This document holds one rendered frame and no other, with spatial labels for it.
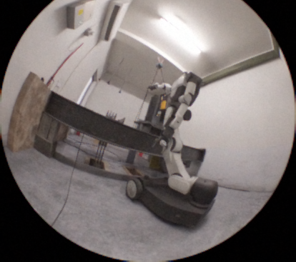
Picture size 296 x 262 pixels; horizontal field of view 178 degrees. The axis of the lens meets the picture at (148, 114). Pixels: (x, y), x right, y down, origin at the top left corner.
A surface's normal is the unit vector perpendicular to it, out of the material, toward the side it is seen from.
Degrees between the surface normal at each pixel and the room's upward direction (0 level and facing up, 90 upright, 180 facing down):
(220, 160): 90
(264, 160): 90
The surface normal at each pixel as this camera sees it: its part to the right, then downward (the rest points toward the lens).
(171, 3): -0.27, 0.91
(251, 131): -0.83, -0.38
